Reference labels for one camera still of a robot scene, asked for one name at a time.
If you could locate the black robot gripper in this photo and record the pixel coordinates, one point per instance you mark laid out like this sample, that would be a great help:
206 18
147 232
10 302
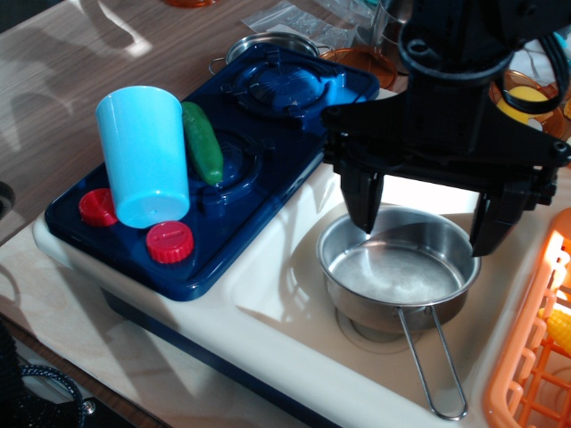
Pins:
448 136

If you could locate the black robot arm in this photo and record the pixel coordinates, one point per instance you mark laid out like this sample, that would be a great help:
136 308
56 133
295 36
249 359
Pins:
470 44

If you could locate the blue toy stove top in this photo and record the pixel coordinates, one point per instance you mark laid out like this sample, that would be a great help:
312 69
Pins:
264 108

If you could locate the cream toy kitchen sink unit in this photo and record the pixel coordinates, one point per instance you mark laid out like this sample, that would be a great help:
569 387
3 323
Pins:
269 320

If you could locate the steel pot behind stove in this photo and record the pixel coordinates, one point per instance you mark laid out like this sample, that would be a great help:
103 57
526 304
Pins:
281 39

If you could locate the red stove knob right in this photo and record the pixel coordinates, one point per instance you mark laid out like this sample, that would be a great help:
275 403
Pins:
169 242

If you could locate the red stove knob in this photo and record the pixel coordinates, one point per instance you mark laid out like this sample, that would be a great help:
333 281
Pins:
96 208
169 242

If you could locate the red stove knob left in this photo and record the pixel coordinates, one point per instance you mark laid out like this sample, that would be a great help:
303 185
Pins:
96 208

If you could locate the yellow toy food piece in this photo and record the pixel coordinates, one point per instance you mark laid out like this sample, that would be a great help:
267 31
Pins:
522 104

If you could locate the orange transparent bowl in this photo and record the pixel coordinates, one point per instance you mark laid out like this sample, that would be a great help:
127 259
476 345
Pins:
553 123

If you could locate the orange transparent plate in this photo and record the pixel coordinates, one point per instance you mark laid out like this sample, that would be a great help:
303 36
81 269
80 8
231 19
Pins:
366 58

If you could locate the yellow toy corn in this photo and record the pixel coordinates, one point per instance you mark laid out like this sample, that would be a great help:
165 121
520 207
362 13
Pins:
558 327

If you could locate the clear plastic bag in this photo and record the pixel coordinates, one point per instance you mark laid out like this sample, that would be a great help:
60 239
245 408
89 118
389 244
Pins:
357 18

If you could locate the orange plastic dish rack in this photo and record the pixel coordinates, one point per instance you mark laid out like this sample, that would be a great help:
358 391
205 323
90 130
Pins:
530 386

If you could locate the green toy pickle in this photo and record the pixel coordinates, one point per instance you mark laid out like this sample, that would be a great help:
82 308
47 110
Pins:
202 144

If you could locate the light blue plastic cup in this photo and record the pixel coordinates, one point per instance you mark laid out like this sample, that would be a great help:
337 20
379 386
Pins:
144 152

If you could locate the small steel pan with handle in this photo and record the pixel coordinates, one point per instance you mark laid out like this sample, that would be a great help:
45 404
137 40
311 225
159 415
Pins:
411 273

